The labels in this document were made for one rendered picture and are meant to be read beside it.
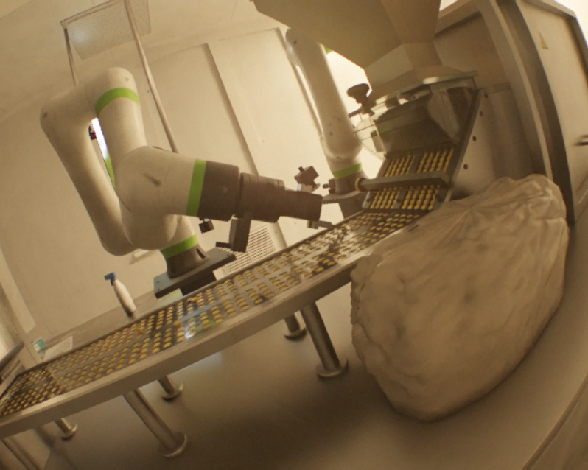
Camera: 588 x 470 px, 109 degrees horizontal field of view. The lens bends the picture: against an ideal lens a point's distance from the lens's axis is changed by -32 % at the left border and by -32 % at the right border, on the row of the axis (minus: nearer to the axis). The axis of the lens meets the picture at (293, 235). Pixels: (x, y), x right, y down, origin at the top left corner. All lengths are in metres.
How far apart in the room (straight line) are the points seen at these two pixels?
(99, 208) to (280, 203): 0.59
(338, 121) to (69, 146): 0.80
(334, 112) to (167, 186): 0.70
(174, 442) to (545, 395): 0.47
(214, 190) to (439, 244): 0.31
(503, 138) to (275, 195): 0.45
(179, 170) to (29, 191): 2.76
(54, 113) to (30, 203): 2.32
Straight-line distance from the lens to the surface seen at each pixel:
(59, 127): 0.87
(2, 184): 3.34
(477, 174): 0.56
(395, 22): 0.58
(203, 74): 3.09
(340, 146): 1.01
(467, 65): 0.80
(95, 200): 0.92
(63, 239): 3.00
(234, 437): 0.45
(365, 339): 0.30
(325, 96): 1.04
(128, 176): 0.46
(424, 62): 0.61
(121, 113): 0.73
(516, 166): 0.69
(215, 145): 2.88
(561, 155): 0.73
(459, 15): 0.77
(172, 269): 0.96
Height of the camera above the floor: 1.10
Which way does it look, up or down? 12 degrees down
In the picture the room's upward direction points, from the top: 22 degrees counter-clockwise
